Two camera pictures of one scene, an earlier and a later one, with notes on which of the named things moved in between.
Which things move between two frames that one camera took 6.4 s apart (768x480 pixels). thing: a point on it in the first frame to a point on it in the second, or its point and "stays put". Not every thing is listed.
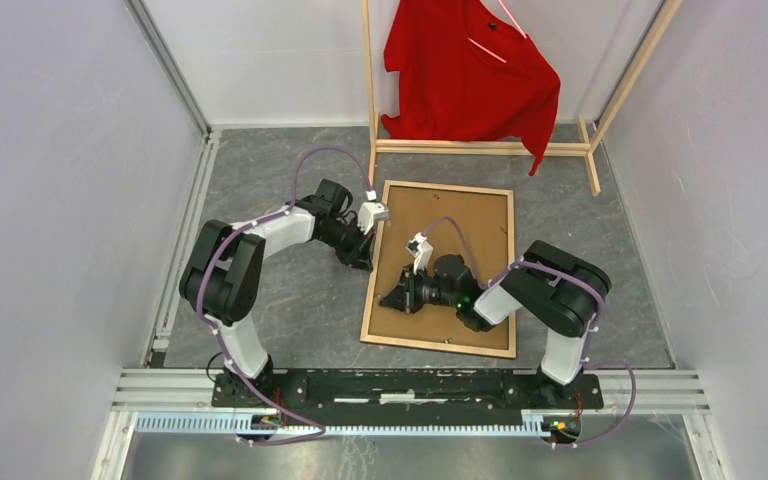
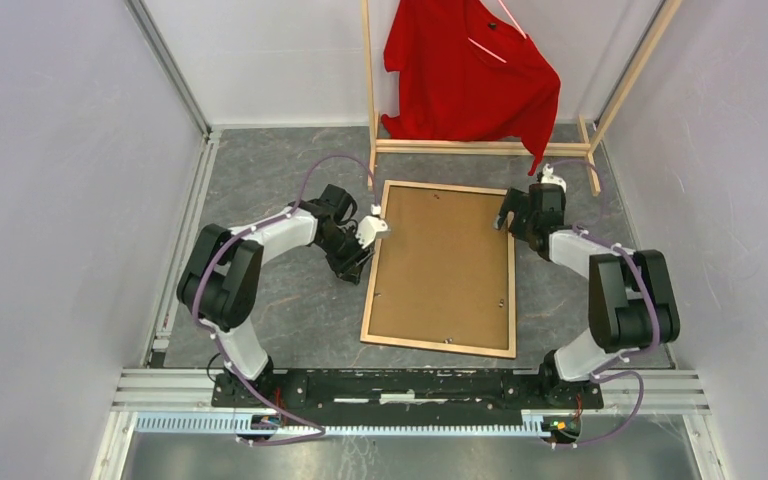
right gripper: [403, 297] to [517, 202]
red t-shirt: [465, 73] stays put
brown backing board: [483, 219] stays put
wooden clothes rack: [590, 141] stays put
